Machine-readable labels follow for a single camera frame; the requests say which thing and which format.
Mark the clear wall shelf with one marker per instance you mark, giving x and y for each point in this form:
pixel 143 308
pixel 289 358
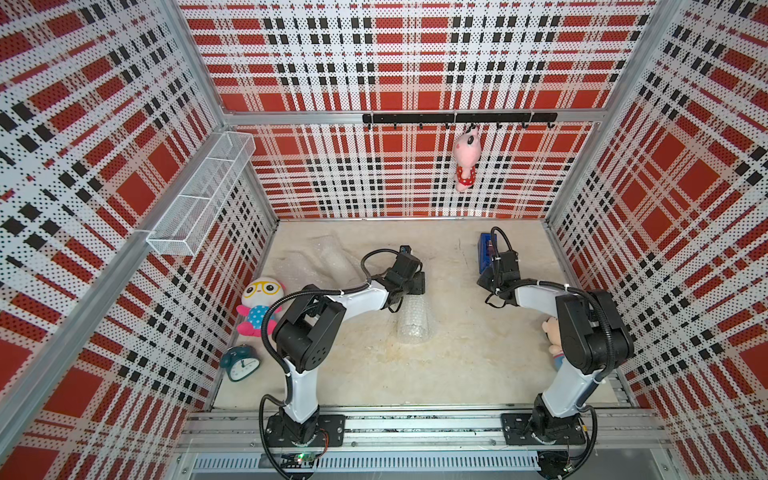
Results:
pixel 185 225

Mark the metal base rail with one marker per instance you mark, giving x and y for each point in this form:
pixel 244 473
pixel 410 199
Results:
pixel 415 442

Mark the owl plush toy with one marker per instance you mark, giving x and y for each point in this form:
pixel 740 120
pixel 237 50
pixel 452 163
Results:
pixel 259 295

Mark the teal alarm clock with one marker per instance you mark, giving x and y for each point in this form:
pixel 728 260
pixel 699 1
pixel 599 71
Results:
pixel 240 362

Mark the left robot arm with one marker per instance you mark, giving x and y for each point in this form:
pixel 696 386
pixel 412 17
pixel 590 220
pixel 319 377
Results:
pixel 299 330

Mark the black hook rail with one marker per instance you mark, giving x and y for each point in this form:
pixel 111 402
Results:
pixel 523 118

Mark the doll head plush toy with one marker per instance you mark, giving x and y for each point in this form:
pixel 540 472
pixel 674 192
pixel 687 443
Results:
pixel 551 330

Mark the blue box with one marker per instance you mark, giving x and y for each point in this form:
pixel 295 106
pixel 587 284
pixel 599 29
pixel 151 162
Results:
pixel 486 251

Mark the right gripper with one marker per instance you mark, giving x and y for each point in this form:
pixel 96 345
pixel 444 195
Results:
pixel 484 277

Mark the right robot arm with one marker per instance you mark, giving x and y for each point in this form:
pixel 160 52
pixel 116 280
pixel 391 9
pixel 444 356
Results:
pixel 585 327

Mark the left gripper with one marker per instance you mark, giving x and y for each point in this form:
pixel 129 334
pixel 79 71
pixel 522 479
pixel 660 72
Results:
pixel 418 283

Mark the pink hanging plush toy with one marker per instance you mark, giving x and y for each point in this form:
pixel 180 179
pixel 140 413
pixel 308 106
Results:
pixel 466 153

